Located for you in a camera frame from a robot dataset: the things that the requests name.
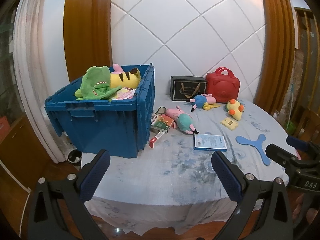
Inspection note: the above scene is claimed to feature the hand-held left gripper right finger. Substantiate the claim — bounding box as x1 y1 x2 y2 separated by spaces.
211 151 293 240

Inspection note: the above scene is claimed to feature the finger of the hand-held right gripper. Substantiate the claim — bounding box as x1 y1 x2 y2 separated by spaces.
265 144 298 167
286 135 311 153

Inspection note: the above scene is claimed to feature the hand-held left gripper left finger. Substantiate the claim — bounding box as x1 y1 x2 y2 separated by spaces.
27 149 111 240

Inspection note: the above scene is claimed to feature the blue box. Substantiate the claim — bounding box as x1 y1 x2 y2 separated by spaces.
194 133 228 152

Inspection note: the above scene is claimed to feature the blue plastic crate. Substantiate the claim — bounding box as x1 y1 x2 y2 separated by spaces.
44 64 155 159

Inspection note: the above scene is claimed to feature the yellow box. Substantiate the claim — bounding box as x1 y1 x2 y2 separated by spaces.
220 117 239 131

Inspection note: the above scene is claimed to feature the yellow orange dinosaur plush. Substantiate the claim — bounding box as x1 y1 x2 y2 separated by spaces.
224 99 245 121

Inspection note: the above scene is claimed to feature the yellow duck snowball clamp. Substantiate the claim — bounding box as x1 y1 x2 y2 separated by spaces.
203 102 221 111

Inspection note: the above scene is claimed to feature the wooden chair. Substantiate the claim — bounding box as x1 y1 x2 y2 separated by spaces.
294 105 320 142

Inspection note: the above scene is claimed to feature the blue boomerang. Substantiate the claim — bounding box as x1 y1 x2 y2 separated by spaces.
236 134 272 166

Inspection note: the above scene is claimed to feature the white floor bowl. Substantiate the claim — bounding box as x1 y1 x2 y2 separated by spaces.
67 149 82 164

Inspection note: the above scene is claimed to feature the pig plush teal dress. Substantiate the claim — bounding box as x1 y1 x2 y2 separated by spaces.
166 105 200 135

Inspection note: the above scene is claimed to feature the small red box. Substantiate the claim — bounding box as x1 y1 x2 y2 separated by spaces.
149 132 165 148

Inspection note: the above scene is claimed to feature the pig plush blue shirt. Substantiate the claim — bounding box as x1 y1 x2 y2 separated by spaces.
186 93 217 112

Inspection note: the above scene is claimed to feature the green card box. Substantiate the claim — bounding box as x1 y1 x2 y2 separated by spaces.
151 114 175 133

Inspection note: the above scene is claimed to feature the red toy suitcase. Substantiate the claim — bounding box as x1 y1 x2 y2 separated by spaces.
205 67 240 103

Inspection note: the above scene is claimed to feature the pink snack packet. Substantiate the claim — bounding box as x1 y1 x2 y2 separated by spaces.
111 87 137 100

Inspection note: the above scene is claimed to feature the green plush toy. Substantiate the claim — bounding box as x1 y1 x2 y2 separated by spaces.
74 66 123 101

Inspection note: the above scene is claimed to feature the yellow striped tiger plush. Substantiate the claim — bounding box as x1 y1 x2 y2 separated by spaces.
110 68 142 89

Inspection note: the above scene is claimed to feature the ribbed wooden pillar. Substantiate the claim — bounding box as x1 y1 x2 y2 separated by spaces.
259 0 297 110

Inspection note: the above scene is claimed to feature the black gift box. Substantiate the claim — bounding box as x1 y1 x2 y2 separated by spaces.
171 76 207 102

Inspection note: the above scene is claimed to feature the white curtain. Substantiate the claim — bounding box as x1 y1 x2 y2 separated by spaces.
14 0 75 163

